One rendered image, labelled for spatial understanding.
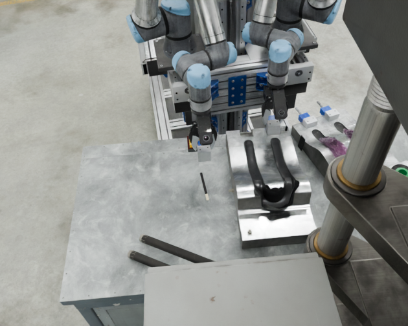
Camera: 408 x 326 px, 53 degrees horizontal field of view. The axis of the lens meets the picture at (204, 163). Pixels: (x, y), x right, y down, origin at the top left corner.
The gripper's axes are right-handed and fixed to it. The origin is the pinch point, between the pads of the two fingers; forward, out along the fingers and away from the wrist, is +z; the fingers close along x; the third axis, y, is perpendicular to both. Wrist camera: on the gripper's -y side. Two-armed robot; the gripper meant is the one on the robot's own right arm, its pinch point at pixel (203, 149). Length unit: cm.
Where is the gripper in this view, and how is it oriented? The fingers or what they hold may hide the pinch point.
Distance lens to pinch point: 155.9
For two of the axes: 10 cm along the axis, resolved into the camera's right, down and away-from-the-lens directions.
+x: -10.0, 0.9, -0.2
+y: -0.8, -7.6, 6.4
